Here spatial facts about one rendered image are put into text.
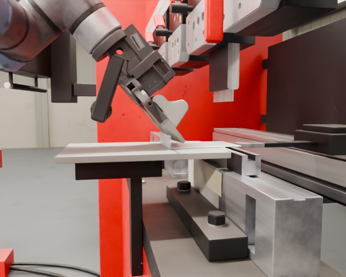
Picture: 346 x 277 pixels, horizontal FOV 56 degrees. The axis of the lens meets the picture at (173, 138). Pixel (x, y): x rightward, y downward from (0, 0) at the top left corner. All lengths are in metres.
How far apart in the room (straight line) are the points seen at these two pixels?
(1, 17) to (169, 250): 0.36
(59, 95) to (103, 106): 1.43
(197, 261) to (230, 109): 1.14
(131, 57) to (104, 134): 0.87
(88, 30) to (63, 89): 1.43
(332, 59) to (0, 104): 9.08
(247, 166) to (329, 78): 0.73
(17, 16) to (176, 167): 0.58
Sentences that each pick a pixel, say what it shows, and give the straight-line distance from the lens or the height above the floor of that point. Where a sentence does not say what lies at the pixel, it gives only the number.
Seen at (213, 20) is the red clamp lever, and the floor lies 1.18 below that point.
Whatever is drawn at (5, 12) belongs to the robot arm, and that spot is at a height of 1.18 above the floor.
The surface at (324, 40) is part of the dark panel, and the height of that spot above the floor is 1.29.
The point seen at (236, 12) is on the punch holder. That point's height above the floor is 1.19.
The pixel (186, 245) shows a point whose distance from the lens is 0.49.
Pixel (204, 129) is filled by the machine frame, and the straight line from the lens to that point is 1.48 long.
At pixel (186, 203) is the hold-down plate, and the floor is 0.90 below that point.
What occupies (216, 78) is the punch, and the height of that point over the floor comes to 1.12.
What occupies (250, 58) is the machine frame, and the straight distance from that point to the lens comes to 1.57.
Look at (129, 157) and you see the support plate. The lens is 0.48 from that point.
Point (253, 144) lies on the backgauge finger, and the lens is 0.61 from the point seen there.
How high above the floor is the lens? 1.07
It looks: 5 degrees down
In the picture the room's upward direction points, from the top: straight up
